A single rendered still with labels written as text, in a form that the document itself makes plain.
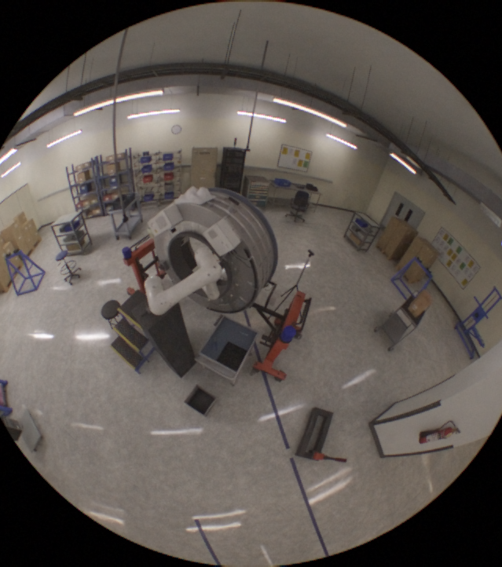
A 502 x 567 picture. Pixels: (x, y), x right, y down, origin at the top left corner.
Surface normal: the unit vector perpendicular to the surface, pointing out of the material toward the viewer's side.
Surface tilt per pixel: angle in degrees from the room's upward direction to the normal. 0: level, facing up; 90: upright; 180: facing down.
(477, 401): 90
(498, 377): 90
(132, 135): 90
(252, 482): 0
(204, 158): 90
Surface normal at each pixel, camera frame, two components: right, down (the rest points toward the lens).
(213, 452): 0.14, -0.68
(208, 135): 0.25, 0.73
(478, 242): -0.96, 0.09
